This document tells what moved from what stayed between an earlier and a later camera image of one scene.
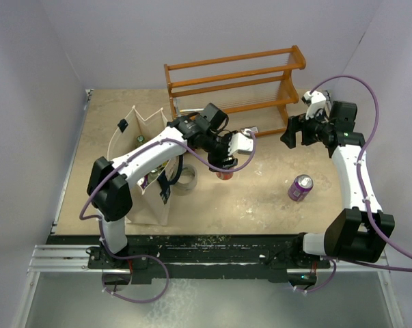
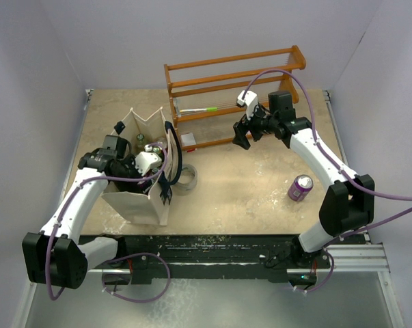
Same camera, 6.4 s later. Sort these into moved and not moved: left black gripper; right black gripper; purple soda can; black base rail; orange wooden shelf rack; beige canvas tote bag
Moved: right black gripper; left black gripper
Not moved: orange wooden shelf rack; black base rail; purple soda can; beige canvas tote bag
